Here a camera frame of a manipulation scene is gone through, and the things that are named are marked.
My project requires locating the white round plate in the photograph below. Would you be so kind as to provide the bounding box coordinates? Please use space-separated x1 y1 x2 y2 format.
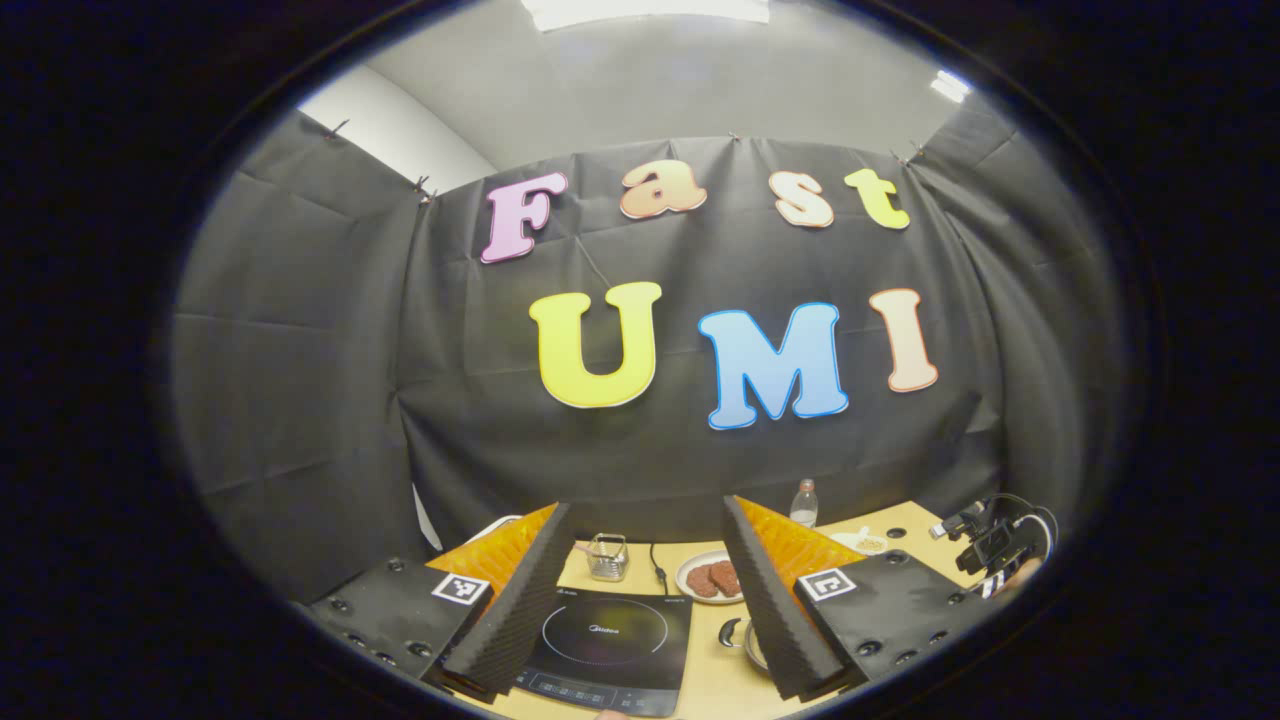
675 549 746 605

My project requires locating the black backdrop cloth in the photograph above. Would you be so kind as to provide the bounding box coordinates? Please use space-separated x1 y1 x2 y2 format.
170 95 1111 601

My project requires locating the white divided dish of beans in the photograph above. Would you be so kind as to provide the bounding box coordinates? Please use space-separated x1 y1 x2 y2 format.
830 526 891 557

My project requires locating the black induction cooktop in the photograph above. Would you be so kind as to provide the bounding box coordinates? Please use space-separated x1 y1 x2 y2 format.
515 587 693 718

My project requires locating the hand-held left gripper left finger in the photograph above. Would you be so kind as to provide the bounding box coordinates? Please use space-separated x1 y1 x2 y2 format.
305 502 573 703

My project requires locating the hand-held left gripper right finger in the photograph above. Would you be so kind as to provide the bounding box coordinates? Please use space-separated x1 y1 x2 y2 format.
722 495 986 701

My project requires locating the steel pot with black handle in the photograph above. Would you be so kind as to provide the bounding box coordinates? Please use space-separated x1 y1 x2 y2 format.
718 617 771 671

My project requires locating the wire mesh basket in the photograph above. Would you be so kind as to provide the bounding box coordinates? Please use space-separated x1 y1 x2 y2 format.
586 533 629 583

